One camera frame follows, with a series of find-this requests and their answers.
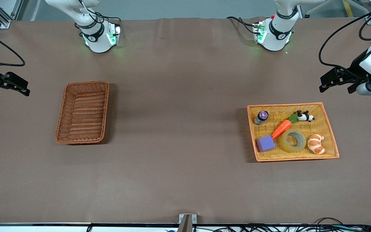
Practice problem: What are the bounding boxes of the clear yellowish tape roll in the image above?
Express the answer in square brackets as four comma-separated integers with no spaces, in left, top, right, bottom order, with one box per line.
[279,129,307,153]

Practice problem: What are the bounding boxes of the silver arm base connector box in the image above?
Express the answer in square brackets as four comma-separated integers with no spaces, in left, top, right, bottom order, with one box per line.
[253,21,267,44]
[108,23,121,46]

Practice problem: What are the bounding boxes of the brown wicker basket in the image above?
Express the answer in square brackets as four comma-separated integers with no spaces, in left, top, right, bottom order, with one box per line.
[55,81,110,145]

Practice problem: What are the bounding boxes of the orange wicker tray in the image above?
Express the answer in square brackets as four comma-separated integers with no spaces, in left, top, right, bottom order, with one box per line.
[246,102,340,162]

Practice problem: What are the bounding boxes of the toy panda figure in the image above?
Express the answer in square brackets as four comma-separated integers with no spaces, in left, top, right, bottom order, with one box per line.
[296,110,315,122]

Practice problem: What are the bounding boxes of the toy croissant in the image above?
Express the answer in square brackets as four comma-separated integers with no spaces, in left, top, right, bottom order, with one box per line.
[307,134,327,155]

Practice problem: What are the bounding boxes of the orange toy carrot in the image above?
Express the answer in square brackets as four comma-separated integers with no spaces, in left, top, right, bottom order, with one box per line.
[271,113,299,140]

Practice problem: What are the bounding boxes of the small jar with printed lid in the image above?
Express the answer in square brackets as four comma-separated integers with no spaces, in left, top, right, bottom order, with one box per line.
[254,111,269,126]

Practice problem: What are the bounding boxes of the purple foam cube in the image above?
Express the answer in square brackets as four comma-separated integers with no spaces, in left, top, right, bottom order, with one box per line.
[256,135,276,152]

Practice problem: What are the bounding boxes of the black table edge strip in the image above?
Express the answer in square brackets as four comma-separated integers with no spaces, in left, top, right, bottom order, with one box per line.
[0,222,371,227]

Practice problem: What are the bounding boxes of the brown table cover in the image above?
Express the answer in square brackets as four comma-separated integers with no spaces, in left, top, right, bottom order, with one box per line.
[0,17,371,225]

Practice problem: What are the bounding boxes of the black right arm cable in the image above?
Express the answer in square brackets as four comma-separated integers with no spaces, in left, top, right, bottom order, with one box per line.
[0,26,25,67]

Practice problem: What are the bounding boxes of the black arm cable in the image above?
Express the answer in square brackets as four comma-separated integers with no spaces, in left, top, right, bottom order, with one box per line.
[319,6,371,81]
[0,26,25,67]

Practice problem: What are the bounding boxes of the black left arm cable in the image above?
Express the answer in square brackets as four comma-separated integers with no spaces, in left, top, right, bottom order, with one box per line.
[319,6,371,81]

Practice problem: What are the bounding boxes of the black looped cable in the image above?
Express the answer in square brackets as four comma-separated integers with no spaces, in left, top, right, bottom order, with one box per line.
[358,13,371,42]

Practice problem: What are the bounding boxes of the black left base cable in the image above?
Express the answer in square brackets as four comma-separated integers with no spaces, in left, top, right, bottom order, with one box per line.
[226,16,257,34]

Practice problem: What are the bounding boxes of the black base cable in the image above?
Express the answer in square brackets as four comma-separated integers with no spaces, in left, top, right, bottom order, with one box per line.
[75,0,122,29]
[226,16,257,34]

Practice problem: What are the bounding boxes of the black right base cable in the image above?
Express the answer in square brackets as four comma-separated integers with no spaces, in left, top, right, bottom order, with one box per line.
[75,0,122,29]

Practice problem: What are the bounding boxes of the tangled black floor cables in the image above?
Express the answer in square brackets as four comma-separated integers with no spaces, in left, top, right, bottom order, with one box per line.
[194,217,371,232]

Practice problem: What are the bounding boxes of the silver table edge bracket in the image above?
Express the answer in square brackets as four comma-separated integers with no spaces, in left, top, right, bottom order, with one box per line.
[178,214,197,232]

